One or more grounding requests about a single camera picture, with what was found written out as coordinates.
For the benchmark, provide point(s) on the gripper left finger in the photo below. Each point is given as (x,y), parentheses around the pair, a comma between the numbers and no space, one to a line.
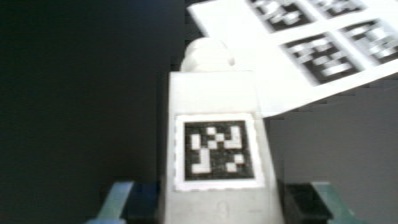
(130,204)

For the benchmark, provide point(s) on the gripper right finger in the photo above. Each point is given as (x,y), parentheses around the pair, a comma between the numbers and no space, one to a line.
(313,205)

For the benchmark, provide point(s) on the white table leg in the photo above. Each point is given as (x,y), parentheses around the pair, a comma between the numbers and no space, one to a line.
(219,185)

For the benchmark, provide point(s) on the white fiducial marker sheet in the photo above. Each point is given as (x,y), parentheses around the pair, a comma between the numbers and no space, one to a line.
(315,44)

